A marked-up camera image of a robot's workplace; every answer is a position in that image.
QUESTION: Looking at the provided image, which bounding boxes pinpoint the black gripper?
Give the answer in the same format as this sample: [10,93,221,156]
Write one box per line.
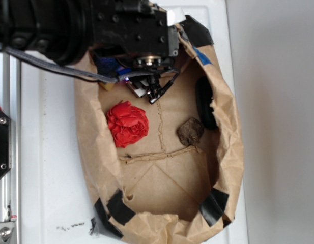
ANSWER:
[90,1,180,71]

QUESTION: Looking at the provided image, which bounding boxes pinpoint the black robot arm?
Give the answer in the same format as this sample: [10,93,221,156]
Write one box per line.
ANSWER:
[0,1,179,69]

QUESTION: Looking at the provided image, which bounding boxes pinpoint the dark green oval object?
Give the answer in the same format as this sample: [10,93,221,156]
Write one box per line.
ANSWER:
[195,76,218,130]

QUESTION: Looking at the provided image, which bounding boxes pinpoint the crumpled red paper ball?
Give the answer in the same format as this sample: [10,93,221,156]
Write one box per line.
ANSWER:
[107,101,149,148]

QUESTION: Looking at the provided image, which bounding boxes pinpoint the brown rock lump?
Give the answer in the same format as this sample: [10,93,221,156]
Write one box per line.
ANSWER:
[177,118,204,146]

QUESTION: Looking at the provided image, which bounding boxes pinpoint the brown paper bag tray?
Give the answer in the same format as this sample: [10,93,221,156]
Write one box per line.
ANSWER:
[74,16,244,243]

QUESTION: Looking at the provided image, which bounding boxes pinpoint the aluminium frame rail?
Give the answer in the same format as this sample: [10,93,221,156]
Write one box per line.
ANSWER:
[0,52,21,243]

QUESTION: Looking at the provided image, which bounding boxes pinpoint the grey braided cable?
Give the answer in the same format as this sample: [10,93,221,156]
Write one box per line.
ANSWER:
[0,40,180,84]

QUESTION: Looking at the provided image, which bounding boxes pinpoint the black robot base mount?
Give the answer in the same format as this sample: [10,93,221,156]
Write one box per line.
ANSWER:
[0,107,11,180]

